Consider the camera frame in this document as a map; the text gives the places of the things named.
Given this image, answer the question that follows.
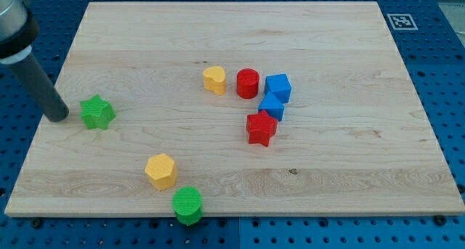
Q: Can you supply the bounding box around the wooden board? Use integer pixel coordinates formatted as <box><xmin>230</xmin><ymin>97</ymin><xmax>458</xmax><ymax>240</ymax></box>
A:
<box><xmin>5</xmin><ymin>1</ymin><xmax>464</xmax><ymax>218</ymax></box>

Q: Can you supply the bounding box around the green star block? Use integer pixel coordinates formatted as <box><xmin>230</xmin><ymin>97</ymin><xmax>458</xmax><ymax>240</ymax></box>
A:
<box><xmin>80</xmin><ymin>94</ymin><xmax>116</xmax><ymax>130</ymax></box>

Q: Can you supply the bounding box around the red star block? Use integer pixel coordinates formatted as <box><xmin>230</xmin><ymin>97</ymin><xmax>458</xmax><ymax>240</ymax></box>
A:
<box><xmin>246</xmin><ymin>110</ymin><xmax>278</xmax><ymax>147</ymax></box>

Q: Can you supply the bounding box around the yellow heart block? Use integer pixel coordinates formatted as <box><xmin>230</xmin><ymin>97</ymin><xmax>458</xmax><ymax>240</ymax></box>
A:
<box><xmin>202</xmin><ymin>65</ymin><xmax>226</xmax><ymax>96</ymax></box>

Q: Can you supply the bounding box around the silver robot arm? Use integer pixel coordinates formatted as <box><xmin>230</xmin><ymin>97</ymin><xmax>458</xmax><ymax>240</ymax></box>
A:
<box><xmin>1</xmin><ymin>0</ymin><xmax>39</xmax><ymax>65</ymax></box>

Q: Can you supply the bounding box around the red cylinder block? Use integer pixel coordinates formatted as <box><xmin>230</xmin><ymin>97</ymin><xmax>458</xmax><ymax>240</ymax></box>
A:
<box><xmin>236</xmin><ymin>68</ymin><xmax>260</xmax><ymax>99</ymax></box>

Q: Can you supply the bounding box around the white fiducial marker tag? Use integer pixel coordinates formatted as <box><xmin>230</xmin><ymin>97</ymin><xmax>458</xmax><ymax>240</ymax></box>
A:
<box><xmin>387</xmin><ymin>13</ymin><xmax>418</xmax><ymax>30</ymax></box>

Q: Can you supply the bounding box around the green cylinder block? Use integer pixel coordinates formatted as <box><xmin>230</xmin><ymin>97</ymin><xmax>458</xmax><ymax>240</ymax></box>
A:
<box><xmin>171</xmin><ymin>186</ymin><xmax>203</xmax><ymax>226</ymax></box>

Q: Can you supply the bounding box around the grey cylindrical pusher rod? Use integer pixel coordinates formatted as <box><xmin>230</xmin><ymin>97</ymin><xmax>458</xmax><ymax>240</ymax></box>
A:
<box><xmin>5</xmin><ymin>53</ymin><xmax>69</xmax><ymax>122</ymax></box>

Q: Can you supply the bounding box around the yellow hexagon block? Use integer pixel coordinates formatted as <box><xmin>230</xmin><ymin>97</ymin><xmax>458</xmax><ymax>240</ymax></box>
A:
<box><xmin>145</xmin><ymin>153</ymin><xmax>177</xmax><ymax>191</ymax></box>

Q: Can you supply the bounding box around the blue cube block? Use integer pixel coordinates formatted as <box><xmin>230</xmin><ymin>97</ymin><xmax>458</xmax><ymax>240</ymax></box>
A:
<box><xmin>264</xmin><ymin>73</ymin><xmax>292</xmax><ymax>103</ymax></box>

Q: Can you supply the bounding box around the blue triangle block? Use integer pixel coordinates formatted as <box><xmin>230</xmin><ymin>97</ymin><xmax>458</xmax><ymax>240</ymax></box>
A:
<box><xmin>258</xmin><ymin>92</ymin><xmax>285</xmax><ymax>121</ymax></box>

